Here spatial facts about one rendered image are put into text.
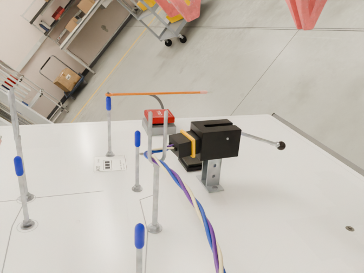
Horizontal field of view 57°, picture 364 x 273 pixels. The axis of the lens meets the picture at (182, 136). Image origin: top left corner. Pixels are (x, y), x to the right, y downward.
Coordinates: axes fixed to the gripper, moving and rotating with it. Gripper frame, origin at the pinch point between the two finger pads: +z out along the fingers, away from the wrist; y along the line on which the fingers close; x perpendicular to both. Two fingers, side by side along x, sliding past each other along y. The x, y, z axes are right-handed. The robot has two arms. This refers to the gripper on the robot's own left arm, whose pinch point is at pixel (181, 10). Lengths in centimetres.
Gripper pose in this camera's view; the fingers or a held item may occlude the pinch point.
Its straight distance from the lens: 39.4
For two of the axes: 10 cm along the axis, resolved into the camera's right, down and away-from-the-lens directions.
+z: 3.4, 7.9, 5.1
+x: 8.7, -4.7, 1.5
